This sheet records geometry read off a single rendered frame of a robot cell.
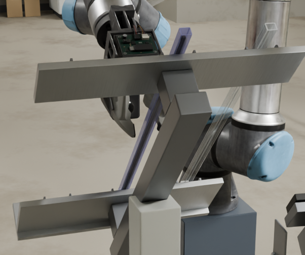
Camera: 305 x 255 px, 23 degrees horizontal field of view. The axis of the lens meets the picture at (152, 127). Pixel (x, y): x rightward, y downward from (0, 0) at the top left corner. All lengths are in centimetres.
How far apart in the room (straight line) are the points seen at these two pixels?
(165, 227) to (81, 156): 269
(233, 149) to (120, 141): 235
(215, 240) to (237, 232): 6
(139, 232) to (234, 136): 60
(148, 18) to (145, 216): 39
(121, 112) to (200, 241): 72
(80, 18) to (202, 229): 59
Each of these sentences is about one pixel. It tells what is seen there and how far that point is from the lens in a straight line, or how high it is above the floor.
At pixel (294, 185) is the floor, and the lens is 338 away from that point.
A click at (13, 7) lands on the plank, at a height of 10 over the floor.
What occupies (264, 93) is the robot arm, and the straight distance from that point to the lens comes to 156.
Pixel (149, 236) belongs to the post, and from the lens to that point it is 103.
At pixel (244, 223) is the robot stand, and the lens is 173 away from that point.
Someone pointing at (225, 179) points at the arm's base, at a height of 63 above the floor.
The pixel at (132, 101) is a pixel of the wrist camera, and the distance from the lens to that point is 117.
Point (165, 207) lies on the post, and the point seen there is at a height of 84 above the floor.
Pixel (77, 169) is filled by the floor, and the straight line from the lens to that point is 353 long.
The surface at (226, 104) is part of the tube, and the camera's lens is 103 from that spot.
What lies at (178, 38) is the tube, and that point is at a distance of 87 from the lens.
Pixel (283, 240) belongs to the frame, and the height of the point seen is 74.
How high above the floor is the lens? 125
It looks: 18 degrees down
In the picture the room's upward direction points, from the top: straight up
